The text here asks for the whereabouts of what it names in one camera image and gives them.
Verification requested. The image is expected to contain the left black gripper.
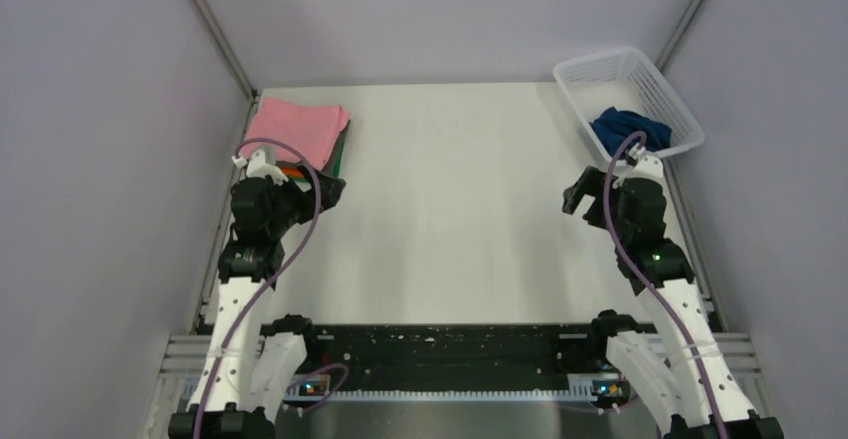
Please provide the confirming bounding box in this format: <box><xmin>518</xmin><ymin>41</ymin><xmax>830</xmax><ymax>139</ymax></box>
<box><xmin>266</xmin><ymin>159</ymin><xmax>345</xmax><ymax>237</ymax></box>

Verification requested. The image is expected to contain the blue t-shirt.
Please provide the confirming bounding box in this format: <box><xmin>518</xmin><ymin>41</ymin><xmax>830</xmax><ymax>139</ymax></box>
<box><xmin>590</xmin><ymin>106</ymin><xmax>672</xmax><ymax>155</ymax></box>

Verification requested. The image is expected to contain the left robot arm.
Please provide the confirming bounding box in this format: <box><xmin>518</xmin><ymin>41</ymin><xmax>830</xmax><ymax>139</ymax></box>
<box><xmin>167</xmin><ymin>174</ymin><xmax>346</xmax><ymax>438</ymax></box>

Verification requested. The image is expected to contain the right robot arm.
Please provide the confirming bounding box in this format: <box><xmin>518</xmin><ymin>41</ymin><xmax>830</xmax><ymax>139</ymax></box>
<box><xmin>562</xmin><ymin>166</ymin><xmax>784</xmax><ymax>438</ymax></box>

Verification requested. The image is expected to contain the green folded t-shirt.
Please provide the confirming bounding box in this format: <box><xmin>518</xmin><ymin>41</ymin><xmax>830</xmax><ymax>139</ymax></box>
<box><xmin>296</xmin><ymin>125</ymin><xmax>350</xmax><ymax>183</ymax></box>

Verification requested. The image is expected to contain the orange folded t-shirt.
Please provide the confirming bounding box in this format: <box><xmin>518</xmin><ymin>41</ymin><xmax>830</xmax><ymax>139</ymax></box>
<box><xmin>281</xmin><ymin>167</ymin><xmax>308</xmax><ymax>180</ymax></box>

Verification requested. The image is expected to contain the pink folded t-shirt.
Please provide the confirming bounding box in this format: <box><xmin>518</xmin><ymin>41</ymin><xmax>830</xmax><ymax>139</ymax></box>
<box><xmin>245</xmin><ymin>98</ymin><xmax>351</xmax><ymax>170</ymax></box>

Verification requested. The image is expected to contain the white plastic basket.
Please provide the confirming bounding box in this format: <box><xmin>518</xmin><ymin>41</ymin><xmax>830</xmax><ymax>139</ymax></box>
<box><xmin>552</xmin><ymin>46</ymin><xmax>706</xmax><ymax>164</ymax></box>

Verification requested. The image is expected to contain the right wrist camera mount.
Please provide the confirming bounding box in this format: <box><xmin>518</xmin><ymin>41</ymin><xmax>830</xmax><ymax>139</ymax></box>
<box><xmin>613</xmin><ymin>144</ymin><xmax>665</xmax><ymax>188</ymax></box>

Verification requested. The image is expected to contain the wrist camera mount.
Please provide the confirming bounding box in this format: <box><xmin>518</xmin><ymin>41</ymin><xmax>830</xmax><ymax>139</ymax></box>
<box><xmin>613</xmin><ymin>144</ymin><xmax>665</xmax><ymax>188</ymax></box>
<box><xmin>231</xmin><ymin>146</ymin><xmax>289</xmax><ymax>186</ymax></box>

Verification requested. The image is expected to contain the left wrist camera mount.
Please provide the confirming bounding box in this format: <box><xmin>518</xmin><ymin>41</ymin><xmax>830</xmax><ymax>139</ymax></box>
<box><xmin>231</xmin><ymin>146</ymin><xmax>289</xmax><ymax>186</ymax></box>

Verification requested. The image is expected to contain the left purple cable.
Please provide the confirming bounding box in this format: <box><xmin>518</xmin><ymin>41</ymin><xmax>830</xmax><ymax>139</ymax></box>
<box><xmin>190</xmin><ymin>137</ymin><xmax>324</xmax><ymax>439</ymax></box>

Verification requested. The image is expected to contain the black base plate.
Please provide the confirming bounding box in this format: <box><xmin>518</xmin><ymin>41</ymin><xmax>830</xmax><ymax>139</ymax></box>
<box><xmin>258</xmin><ymin>323</ymin><xmax>657</xmax><ymax>394</ymax></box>

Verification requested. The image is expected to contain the white slotted cable duct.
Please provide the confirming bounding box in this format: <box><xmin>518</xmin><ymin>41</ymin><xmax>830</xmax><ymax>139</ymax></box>
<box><xmin>182</xmin><ymin>382</ymin><xmax>627</xmax><ymax>403</ymax></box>

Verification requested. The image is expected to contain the left aluminium frame post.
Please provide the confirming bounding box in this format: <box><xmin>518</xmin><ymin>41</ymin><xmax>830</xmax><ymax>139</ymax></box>
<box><xmin>189</xmin><ymin>0</ymin><xmax>257</xmax><ymax>100</ymax></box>

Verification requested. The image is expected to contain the aluminium frame post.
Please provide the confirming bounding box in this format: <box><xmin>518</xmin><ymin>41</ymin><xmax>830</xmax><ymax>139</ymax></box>
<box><xmin>189</xmin><ymin>0</ymin><xmax>257</xmax><ymax>100</ymax></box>
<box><xmin>654</xmin><ymin>0</ymin><xmax>708</xmax><ymax>73</ymax></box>

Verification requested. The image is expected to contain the right aluminium frame post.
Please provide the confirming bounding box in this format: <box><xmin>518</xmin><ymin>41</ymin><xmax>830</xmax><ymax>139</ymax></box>
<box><xmin>654</xmin><ymin>0</ymin><xmax>708</xmax><ymax>73</ymax></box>

